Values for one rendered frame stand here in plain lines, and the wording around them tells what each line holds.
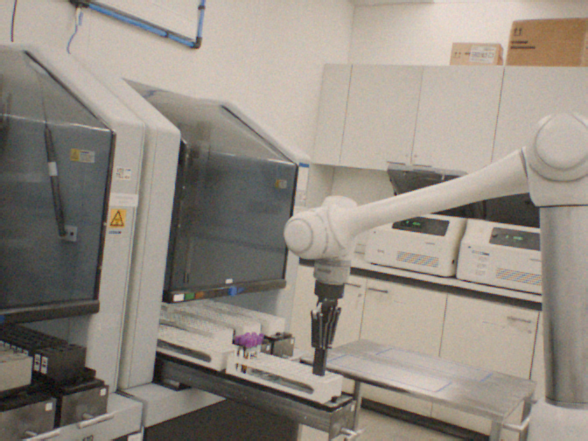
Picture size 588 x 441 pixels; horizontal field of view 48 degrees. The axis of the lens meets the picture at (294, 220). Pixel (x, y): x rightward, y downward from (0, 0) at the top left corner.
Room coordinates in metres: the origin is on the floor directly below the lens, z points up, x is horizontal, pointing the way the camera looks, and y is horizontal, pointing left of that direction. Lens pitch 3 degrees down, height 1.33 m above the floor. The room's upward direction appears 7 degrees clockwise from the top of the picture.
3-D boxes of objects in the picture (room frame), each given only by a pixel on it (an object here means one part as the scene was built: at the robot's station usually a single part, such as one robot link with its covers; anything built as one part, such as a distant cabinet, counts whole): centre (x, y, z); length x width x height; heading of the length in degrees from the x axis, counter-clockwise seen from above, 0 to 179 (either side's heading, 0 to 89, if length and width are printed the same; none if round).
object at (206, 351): (1.85, 0.25, 0.83); 0.30 x 0.10 x 0.06; 59
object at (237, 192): (2.19, 0.37, 1.28); 0.61 x 0.51 x 0.63; 149
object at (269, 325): (2.31, 0.14, 0.83); 0.30 x 0.10 x 0.06; 59
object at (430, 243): (4.22, -0.85, 1.22); 0.62 x 0.56 x 0.64; 147
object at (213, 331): (2.05, 0.29, 0.83); 0.30 x 0.10 x 0.06; 59
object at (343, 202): (1.62, -0.10, 1.24); 0.13 x 0.11 x 0.16; 156
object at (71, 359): (1.52, 0.49, 0.85); 0.12 x 0.02 x 0.06; 149
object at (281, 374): (1.69, -0.02, 0.83); 0.30 x 0.10 x 0.06; 59
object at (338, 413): (1.76, 0.10, 0.78); 0.73 x 0.14 x 0.09; 59
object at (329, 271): (1.63, -0.11, 1.13); 0.09 x 0.09 x 0.06
